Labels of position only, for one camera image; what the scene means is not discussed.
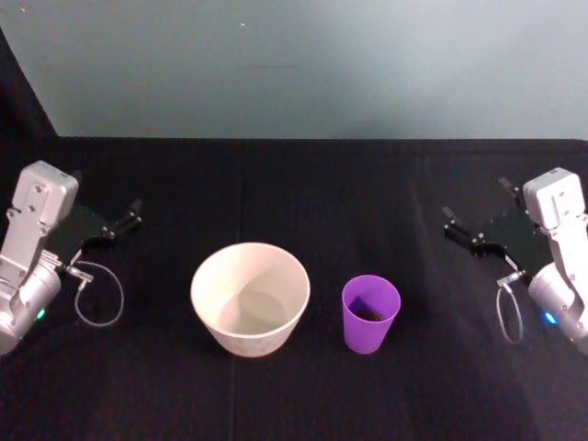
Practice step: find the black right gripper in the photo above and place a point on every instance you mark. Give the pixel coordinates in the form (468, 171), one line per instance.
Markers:
(514, 239)

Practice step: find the black table cloth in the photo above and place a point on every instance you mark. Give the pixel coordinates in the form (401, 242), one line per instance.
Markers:
(294, 404)

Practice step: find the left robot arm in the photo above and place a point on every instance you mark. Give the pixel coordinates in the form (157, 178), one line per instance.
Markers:
(32, 239)

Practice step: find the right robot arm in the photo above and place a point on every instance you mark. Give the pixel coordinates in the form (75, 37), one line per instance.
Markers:
(560, 257)

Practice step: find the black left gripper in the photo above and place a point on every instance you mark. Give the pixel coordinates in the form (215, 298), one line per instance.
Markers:
(75, 229)

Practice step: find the brown grains in cup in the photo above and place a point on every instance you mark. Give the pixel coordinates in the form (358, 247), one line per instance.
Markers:
(371, 313)

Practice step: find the white paper bowl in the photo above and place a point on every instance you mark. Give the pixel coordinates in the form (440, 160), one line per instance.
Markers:
(250, 298)

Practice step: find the purple plastic cup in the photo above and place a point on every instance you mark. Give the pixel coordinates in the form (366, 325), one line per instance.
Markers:
(369, 333)

